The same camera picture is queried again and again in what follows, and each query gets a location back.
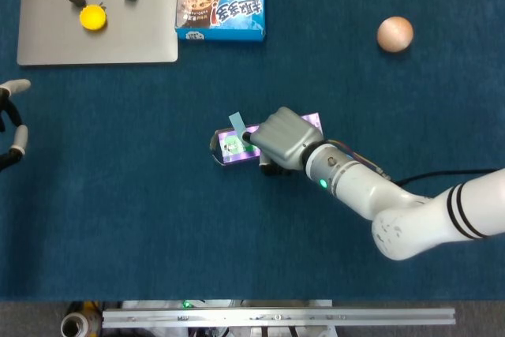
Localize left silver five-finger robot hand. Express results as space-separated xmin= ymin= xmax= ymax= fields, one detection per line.
xmin=0 ymin=78 xmax=32 ymax=174

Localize roll of clear tape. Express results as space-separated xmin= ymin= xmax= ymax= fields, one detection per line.
xmin=60 ymin=312 xmax=92 ymax=337

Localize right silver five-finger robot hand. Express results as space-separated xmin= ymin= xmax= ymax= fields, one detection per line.
xmin=241 ymin=107 xmax=326 ymax=178

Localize blue cookie box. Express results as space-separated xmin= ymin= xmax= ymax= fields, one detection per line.
xmin=174 ymin=0 xmax=267 ymax=43

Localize silver closed laptop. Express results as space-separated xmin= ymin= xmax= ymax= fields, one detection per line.
xmin=16 ymin=0 xmax=179 ymax=66

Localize purple and white carton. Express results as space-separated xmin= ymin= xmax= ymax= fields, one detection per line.
xmin=208 ymin=111 xmax=327 ymax=168

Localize aluminium profile rail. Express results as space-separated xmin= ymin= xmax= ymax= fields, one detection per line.
xmin=101 ymin=307 xmax=457 ymax=329

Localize wooden ball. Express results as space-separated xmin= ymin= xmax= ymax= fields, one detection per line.
xmin=376 ymin=16 xmax=415 ymax=54

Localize blue felt table cloth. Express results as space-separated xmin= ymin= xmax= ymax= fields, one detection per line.
xmin=0 ymin=0 xmax=505 ymax=301

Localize yellow ribbed bottle cap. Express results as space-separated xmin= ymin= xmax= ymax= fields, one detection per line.
xmin=79 ymin=4 xmax=108 ymax=32

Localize multicoloured wrist wire bundle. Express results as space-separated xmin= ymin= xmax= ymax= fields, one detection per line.
xmin=326 ymin=138 xmax=392 ymax=179

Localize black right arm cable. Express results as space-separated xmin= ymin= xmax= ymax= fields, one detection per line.
xmin=390 ymin=170 xmax=499 ymax=186

